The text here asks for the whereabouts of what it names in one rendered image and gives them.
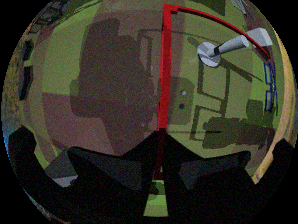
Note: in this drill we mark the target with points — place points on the red glasses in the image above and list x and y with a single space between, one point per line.
165 72

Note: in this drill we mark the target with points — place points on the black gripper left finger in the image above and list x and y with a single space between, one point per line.
133 170

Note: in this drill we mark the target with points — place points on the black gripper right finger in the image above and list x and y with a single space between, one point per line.
183 171

